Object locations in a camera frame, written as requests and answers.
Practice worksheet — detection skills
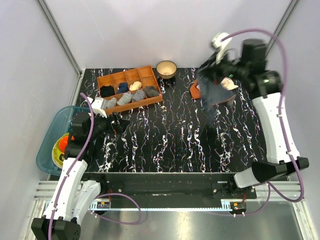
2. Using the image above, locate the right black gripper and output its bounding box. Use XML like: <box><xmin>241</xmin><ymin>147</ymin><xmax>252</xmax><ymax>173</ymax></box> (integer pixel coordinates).
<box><xmin>199</xmin><ymin>48</ymin><xmax>250</xmax><ymax>85</ymax></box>

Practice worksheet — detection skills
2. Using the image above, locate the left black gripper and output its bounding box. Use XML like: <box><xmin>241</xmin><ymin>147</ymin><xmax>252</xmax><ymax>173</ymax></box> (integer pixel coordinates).
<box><xmin>87</xmin><ymin>110</ymin><xmax>130</xmax><ymax>141</ymax></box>

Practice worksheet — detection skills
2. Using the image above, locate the blue striped underwear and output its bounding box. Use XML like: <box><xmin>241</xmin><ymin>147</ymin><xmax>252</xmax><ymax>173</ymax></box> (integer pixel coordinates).
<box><xmin>196</xmin><ymin>72</ymin><xmax>237</xmax><ymax>125</ymax></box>

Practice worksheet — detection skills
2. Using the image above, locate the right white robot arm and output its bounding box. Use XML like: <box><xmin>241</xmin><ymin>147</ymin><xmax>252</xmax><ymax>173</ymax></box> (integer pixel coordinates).
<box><xmin>197</xmin><ymin>36</ymin><xmax>310</xmax><ymax>199</ymax></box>

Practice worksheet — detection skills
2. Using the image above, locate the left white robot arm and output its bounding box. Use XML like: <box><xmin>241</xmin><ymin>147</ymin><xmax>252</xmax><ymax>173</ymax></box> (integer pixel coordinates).
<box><xmin>31</xmin><ymin>112</ymin><xmax>130</xmax><ymax>240</ymax></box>

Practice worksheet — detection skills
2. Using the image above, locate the light grey rolled underwear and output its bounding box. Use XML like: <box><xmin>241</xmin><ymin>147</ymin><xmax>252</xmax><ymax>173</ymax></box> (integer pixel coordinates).
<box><xmin>106</xmin><ymin>97</ymin><xmax>117</xmax><ymax>109</ymax></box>

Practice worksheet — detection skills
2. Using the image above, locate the cream underwear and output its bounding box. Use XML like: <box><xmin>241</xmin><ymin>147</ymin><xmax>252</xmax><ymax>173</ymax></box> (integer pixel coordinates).
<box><xmin>220</xmin><ymin>77</ymin><xmax>239</xmax><ymax>91</ymax></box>

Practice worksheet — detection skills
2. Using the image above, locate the grey striped rolled underwear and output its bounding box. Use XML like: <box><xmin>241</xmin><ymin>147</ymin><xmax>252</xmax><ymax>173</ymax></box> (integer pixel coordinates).
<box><xmin>117</xmin><ymin>92</ymin><xmax>133</xmax><ymax>106</ymax></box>

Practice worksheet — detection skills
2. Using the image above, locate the black rolled underwear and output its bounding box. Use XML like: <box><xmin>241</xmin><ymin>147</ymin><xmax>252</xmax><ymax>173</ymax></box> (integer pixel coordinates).
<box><xmin>100</xmin><ymin>85</ymin><xmax>115</xmax><ymax>98</ymax></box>

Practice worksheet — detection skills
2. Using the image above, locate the blue-grey striped rolled underwear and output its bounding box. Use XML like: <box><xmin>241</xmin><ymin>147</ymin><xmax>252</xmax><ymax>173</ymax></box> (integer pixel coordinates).
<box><xmin>131</xmin><ymin>89</ymin><xmax>146</xmax><ymax>102</ymax></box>

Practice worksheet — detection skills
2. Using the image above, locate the navy rolled underwear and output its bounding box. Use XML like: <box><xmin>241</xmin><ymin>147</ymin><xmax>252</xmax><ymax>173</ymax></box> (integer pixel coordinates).
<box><xmin>116</xmin><ymin>82</ymin><xmax>129</xmax><ymax>95</ymax></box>

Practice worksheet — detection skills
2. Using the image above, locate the peach rolled underwear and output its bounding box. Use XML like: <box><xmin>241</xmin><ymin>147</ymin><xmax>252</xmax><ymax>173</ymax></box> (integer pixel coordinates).
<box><xmin>129</xmin><ymin>81</ymin><xmax>142</xmax><ymax>91</ymax></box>

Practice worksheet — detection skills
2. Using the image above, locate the orange cloth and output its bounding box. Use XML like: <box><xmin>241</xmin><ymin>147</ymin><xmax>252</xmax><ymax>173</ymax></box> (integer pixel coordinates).
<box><xmin>189</xmin><ymin>79</ymin><xmax>201</xmax><ymax>100</ymax></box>

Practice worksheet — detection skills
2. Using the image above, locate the beige ceramic bowl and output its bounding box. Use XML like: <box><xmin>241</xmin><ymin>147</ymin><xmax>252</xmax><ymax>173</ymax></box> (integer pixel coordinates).
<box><xmin>156</xmin><ymin>60</ymin><xmax>177</xmax><ymax>79</ymax></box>

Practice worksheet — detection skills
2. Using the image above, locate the orange wooden divider tray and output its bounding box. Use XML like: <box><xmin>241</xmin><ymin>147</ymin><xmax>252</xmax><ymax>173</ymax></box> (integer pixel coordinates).
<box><xmin>97</xmin><ymin>65</ymin><xmax>163</xmax><ymax>115</ymax></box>

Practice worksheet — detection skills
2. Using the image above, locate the teal plastic bin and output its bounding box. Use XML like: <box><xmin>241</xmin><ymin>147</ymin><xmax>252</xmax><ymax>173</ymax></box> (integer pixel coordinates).
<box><xmin>36</xmin><ymin>106</ymin><xmax>90</xmax><ymax>176</ymax></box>

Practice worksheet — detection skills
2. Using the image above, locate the orange cup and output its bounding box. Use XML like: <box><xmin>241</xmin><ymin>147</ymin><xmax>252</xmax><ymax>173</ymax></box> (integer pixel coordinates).
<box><xmin>58</xmin><ymin>135</ymin><xmax>69</xmax><ymax>152</ymax></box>

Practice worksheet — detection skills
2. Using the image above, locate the yellow-green dotted plate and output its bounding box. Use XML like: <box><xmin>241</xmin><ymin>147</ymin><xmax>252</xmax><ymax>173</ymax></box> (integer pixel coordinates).
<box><xmin>51</xmin><ymin>133</ymin><xmax>69</xmax><ymax>169</ymax></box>

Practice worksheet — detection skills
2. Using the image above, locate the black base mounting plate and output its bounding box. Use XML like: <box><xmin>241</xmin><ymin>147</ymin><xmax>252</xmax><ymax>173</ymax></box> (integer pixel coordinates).
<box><xmin>81</xmin><ymin>172</ymin><xmax>257</xmax><ymax>201</ymax></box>

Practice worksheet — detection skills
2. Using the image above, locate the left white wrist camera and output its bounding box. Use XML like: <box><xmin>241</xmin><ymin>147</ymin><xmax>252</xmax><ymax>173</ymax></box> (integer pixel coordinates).
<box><xmin>88</xmin><ymin>97</ymin><xmax>108</xmax><ymax>118</ymax></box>

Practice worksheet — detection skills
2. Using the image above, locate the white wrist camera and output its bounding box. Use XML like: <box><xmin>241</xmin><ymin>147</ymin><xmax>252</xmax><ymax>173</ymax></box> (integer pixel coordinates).
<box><xmin>211</xmin><ymin>32</ymin><xmax>232</xmax><ymax>64</ymax></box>
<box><xmin>88</xmin><ymin>97</ymin><xmax>108</xmax><ymax>118</ymax></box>

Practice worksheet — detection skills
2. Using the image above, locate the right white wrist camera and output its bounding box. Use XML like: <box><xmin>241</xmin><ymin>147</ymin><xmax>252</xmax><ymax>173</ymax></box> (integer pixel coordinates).
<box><xmin>211</xmin><ymin>32</ymin><xmax>232</xmax><ymax>64</ymax></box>

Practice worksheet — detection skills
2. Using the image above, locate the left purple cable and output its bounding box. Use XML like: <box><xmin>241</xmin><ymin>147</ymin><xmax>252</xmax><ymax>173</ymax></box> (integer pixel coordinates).
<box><xmin>48</xmin><ymin>92</ymin><xmax>142</xmax><ymax>240</ymax></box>

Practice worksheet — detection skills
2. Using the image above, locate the purple cable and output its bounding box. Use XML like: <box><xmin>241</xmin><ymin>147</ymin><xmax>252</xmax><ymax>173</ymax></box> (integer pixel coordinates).
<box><xmin>48</xmin><ymin>92</ymin><xmax>142</xmax><ymax>240</ymax></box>
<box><xmin>219</xmin><ymin>27</ymin><xmax>305</xmax><ymax>218</ymax></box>

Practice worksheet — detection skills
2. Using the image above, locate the aluminium frame rail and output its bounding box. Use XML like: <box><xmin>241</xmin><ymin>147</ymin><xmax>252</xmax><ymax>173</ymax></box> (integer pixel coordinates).
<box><xmin>37</xmin><ymin>0</ymin><xmax>85</xmax><ymax>78</ymax></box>

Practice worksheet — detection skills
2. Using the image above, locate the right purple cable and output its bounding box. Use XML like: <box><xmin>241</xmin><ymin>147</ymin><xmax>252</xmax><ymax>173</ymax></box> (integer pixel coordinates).
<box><xmin>219</xmin><ymin>27</ymin><xmax>305</xmax><ymax>218</ymax></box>

